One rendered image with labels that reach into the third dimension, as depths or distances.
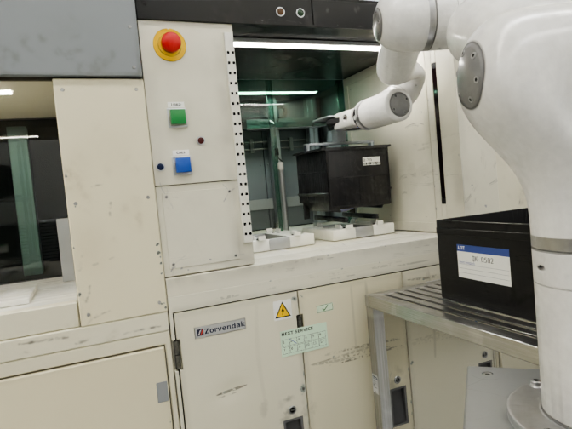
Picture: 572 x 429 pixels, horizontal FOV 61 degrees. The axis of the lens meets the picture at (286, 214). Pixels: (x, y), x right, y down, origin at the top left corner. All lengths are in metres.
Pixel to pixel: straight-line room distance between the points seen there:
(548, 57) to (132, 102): 0.78
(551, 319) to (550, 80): 0.23
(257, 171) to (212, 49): 1.01
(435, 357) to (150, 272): 0.78
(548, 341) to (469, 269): 0.50
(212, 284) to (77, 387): 0.32
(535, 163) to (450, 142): 0.84
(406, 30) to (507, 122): 0.39
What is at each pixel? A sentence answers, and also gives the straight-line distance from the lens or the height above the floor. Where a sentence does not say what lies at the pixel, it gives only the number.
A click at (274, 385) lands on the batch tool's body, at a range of 1.17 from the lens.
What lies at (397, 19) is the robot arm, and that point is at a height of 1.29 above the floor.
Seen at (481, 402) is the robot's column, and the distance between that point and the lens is 0.65.
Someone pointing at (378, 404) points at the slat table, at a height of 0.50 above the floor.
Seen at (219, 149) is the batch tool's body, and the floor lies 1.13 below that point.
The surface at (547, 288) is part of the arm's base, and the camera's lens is 0.55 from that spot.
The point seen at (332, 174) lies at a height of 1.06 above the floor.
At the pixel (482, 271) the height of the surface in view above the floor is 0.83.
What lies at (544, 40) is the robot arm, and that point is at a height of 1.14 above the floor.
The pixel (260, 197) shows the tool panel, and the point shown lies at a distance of 2.04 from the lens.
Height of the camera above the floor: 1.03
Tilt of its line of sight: 3 degrees down
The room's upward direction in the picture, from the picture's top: 5 degrees counter-clockwise
